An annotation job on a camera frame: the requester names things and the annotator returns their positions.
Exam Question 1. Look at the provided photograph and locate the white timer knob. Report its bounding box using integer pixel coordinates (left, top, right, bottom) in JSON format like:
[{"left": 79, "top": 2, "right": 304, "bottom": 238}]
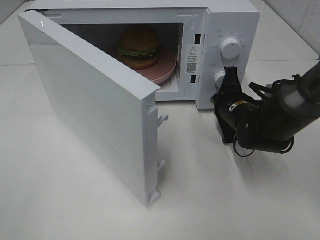
[{"left": 214, "top": 70, "right": 226, "bottom": 89}]

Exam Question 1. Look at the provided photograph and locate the round door release button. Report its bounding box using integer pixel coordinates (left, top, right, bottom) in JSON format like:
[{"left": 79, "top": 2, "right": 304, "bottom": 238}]
[{"left": 210, "top": 94, "right": 218, "bottom": 105}]

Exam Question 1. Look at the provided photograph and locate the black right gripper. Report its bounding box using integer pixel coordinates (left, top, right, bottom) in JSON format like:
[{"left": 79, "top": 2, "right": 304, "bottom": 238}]
[{"left": 214, "top": 66, "right": 250, "bottom": 144}]

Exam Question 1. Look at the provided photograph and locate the burger with lettuce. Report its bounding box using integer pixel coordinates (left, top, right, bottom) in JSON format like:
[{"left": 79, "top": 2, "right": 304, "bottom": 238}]
[{"left": 115, "top": 24, "right": 160, "bottom": 70}]

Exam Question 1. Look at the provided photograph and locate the pink round plate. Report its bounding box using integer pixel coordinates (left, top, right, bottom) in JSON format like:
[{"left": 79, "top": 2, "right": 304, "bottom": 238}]
[{"left": 136, "top": 47, "right": 177, "bottom": 85}]

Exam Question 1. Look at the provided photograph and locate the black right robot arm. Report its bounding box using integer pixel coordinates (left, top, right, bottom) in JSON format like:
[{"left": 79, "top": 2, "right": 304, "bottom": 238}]
[{"left": 211, "top": 64, "right": 320, "bottom": 154}]

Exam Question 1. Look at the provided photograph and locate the white microwave door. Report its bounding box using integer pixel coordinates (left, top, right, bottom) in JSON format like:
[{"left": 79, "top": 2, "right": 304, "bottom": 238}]
[{"left": 18, "top": 10, "right": 169, "bottom": 206}]

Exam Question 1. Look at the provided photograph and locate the white microwave oven body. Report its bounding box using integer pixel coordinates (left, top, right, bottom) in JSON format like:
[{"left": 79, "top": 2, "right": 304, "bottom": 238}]
[{"left": 23, "top": 0, "right": 260, "bottom": 110}]

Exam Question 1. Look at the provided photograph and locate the upper white power knob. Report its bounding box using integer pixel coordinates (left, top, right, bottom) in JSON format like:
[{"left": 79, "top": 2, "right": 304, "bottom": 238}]
[{"left": 219, "top": 36, "right": 242, "bottom": 60}]

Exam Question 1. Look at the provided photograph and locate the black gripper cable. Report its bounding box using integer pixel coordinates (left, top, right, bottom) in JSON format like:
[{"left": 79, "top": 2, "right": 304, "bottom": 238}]
[{"left": 232, "top": 74, "right": 303, "bottom": 158}]

